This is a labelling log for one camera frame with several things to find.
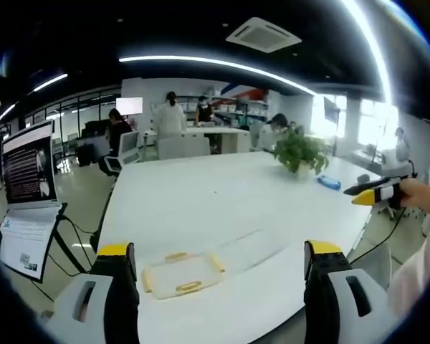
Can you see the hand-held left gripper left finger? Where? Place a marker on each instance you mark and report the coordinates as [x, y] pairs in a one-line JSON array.
[[93, 315]]

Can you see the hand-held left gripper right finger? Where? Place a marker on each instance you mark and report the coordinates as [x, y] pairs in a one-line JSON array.
[[329, 308]]

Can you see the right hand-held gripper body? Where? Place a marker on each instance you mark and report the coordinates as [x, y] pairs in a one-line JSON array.
[[397, 168]]

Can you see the person's right hand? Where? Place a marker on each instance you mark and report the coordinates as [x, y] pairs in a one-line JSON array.
[[424, 197]]

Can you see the small grey object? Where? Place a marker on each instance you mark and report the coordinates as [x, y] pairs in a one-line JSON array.
[[363, 178]]

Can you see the blue pouch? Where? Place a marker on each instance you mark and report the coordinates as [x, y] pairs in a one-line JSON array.
[[329, 181]]

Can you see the green potted plant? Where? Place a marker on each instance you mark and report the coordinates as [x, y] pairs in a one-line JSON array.
[[301, 152]]

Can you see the black tripod stand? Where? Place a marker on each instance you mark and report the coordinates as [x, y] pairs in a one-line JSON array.
[[62, 243]]

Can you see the clear plastic lid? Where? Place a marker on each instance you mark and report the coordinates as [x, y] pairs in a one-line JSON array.
[[254, 249]]

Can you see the clear container with yellow clasps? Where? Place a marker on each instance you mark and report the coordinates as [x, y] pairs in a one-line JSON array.
[[182, 274]]

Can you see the white printed sign board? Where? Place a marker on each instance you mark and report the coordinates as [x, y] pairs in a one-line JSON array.
[[25, 240]]

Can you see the white counter desk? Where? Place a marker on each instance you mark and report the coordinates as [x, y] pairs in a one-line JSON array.
[[229, 138]]

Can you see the storage shelf with boxes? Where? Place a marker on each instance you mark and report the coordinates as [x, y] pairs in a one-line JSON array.
[[236, 105]]

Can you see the laptop screen on stand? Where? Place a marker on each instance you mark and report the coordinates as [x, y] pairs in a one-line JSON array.
[[30, 165]]

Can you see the white office chair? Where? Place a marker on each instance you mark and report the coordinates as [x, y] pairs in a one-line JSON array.
[[123, 150]]

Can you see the ceiling air conditioner unit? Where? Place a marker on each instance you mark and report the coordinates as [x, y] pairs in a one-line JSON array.
[[263, 35]]

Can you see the long ceiling light strip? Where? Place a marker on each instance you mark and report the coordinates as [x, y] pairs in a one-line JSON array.
[[215, 68]]

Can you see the short ceiling light strip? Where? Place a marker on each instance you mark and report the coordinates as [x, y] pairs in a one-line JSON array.
[[49, 81]]

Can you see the white wall screen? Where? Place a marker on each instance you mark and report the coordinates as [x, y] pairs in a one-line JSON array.
[[129, 105]]

